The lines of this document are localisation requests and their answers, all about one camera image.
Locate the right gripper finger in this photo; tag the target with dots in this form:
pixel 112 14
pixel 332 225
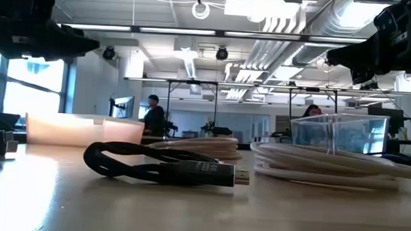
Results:
pixel 356 55
pixel 349 68

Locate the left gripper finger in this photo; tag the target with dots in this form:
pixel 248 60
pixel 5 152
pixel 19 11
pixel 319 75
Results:
pixel 70 56
pixel 72 40

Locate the black ceiling spot lamp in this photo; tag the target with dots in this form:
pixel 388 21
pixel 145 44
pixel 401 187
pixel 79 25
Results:
pixel 109 52
pixel 222 53

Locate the person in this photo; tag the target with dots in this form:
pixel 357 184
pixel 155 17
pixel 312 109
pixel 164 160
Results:
pixel 312 110
pixel 154 117

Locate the black computer monitor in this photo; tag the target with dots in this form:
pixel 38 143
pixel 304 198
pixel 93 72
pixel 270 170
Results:
pixel 385 118

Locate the clear plastic bin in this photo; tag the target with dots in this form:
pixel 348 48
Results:
pixel 359 134

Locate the orange plastic bin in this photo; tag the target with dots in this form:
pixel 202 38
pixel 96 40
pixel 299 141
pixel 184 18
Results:
pixel 81 131

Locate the long ceiling light bar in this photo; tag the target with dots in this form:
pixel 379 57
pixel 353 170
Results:
pixel 177 31

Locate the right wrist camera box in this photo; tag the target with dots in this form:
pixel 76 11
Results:
pixel 397 16

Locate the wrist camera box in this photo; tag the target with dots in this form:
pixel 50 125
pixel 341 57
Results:
pixel 21 2
pixel 397 16

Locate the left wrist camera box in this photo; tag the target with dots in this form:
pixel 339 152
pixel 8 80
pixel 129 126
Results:
pixel 21 2

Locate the silver ventilation duct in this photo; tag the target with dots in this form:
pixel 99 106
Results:
pixel 332 17

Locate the black metal rig frame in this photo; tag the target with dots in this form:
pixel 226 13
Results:
pixel 168 104
pixel 290 104

